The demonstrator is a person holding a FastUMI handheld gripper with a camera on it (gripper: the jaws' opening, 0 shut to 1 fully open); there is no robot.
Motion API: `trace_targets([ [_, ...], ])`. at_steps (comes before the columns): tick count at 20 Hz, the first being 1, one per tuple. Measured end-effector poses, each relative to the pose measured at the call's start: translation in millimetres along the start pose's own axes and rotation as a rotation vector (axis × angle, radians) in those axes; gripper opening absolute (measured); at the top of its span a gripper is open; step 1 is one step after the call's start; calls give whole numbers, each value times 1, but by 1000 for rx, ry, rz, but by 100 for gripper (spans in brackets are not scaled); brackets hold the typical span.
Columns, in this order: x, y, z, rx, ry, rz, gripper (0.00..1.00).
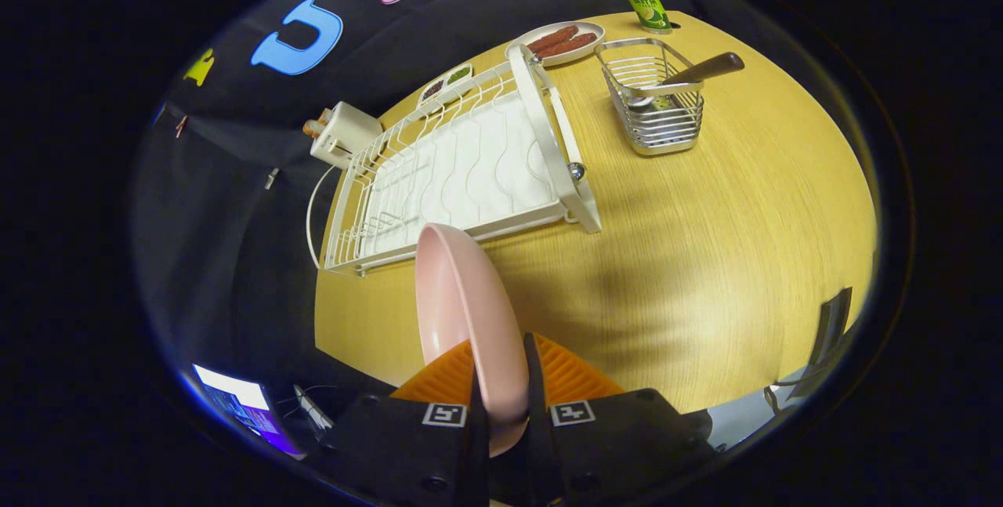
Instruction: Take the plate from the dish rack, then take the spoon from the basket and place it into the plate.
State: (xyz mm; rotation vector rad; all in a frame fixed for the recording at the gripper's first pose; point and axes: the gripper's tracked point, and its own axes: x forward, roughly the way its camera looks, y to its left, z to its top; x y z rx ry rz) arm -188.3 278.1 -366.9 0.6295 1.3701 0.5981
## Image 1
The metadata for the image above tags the dark chair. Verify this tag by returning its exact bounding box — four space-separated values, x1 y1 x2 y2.
764 286 855 414

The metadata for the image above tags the white toaster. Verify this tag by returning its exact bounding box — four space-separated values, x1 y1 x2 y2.
310 101 385 171

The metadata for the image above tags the white keyboard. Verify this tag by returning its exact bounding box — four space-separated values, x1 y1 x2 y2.
294 384 334 429

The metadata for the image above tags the white oval plate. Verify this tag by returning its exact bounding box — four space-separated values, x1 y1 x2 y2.
505 20 606 67

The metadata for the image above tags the brown sausage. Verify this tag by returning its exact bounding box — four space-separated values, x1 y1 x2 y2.
527 25 579 53
552 32 599 58

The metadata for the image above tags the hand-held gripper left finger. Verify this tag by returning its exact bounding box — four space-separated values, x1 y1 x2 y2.
313 339 492 507

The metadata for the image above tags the computer monitor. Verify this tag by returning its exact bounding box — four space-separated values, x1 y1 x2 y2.
192 364 302 458

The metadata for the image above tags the white divided seasoning dish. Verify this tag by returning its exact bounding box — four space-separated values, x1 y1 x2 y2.
418 63 474 104

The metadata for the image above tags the pink plate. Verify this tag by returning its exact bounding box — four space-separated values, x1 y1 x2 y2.
414 223 530 458

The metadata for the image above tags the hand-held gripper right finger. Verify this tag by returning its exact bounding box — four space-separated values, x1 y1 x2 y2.
523 332 715 507

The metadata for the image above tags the metal wire basket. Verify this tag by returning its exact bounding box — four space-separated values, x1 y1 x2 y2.
594 38 704 157

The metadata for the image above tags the wooden handle spoon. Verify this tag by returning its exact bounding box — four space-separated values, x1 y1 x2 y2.
627 52 745 110

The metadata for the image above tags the white wire dish rack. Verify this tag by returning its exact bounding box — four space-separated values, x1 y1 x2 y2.
306 43 603 279

